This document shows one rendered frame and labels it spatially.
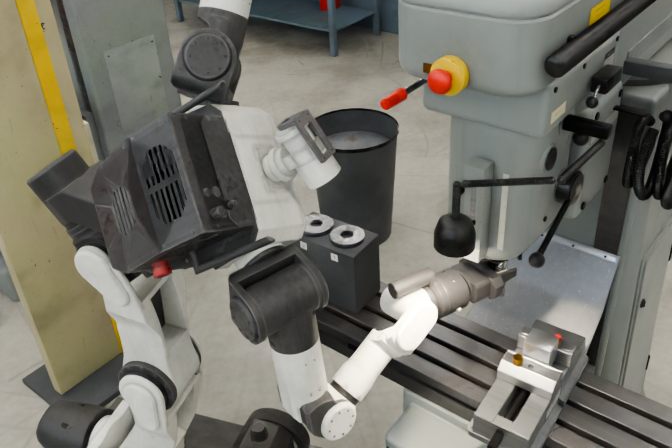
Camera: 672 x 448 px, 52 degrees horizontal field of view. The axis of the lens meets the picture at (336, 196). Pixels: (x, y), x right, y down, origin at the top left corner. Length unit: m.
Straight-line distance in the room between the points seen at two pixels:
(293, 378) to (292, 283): 0.19
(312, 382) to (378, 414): 1.60
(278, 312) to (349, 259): 0.62
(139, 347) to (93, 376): 1.62
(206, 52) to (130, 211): 0.29
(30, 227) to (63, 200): 1.34
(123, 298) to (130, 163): 0.37
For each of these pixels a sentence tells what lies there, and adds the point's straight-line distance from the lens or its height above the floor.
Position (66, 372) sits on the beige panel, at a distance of 3.14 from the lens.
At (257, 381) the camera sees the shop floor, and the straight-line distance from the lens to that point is 3.03.
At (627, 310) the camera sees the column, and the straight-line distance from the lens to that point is 2.00.
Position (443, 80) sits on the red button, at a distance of 1.06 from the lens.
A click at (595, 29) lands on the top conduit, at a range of 1.18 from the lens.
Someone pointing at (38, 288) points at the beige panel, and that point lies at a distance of 2.87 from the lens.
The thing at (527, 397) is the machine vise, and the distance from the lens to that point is 1.63.
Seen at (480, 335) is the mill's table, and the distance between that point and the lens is 1.80.
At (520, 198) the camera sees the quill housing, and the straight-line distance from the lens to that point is 1.31.
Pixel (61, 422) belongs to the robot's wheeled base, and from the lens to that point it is 2.05.
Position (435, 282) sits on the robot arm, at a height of 1.28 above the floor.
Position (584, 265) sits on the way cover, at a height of 1.06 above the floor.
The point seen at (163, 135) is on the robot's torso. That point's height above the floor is 1.71.
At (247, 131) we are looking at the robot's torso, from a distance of 1.21.
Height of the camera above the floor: 2.17
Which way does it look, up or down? 32 degrees down
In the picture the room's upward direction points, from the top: 4 degrees counter-clockwise
